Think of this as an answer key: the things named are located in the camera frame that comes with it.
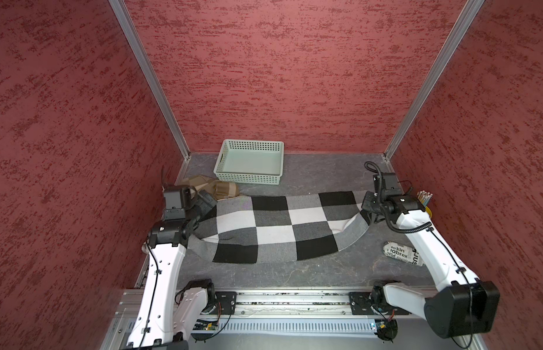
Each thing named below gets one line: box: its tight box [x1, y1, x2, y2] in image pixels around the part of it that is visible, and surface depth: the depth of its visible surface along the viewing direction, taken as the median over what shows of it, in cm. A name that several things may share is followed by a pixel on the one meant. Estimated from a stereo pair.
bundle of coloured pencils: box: [416, 190, 433, 208], surface depth 85 cm
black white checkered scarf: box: [187, 190, 369, 264], surface depth 92 cm
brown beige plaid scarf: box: [175, 175, 240, 201], surface depth 103 cm
